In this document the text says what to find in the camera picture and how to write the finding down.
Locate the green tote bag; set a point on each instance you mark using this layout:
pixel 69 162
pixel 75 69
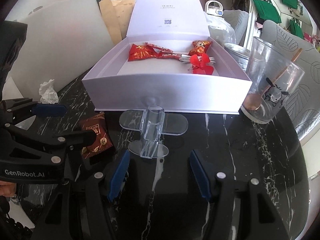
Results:
pixel 267 11
pixel 295 28

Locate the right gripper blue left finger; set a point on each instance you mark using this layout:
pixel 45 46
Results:
pixel 118 175

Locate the green tote bag left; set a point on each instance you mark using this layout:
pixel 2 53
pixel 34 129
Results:
pixel 267 11

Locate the red triangular candy pouch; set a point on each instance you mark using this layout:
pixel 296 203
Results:
pixel 141 52

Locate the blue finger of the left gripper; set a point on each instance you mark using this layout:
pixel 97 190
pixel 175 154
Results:
pixel 45 110
pixel 18 141

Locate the clear acrylic airplane stand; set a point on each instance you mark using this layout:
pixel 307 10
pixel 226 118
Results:
pixel 152 123

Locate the white open gift box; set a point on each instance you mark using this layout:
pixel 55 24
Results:
pixel 117 84

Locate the white small kettle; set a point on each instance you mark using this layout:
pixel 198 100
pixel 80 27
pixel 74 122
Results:
pixel 214 8

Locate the dark hanging handbag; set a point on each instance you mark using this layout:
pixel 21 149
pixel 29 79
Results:
pixel 239 5

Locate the red plastic propeller fan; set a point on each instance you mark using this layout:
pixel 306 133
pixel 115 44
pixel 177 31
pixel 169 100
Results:
pixel 201 65

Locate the green tote bag lower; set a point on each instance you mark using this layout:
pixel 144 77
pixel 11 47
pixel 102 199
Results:
pixel 295 28

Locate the red orange snack packet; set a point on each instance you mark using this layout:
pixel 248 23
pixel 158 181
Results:
pixel 199 47

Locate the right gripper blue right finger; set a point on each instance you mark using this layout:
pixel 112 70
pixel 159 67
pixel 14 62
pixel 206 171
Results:
pixel 198 167

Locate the small steel bowl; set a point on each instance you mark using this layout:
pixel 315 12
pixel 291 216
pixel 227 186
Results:
pixel 239 53

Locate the operator left hand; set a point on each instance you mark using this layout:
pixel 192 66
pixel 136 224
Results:
pixel 7 189

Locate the dark red tea packet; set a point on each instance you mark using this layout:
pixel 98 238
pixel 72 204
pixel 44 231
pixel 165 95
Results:
pixel 98 126

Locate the clear plastic bag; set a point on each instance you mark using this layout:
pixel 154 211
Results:
pixel 220 30

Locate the brown paper envelope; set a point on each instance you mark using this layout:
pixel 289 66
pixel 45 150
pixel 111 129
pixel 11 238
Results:
pixel 116 16

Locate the crumpled white tissue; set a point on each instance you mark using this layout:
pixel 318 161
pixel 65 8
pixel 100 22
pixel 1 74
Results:
pixel 48 93

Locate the clear glass cup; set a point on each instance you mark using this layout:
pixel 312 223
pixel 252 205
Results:
pixel 266 62

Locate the white foam board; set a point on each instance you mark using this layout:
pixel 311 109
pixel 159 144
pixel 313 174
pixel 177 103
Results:
pixel 63 40

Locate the ketchup packet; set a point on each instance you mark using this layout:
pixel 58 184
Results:
pixel 160 48
pixel 167 55

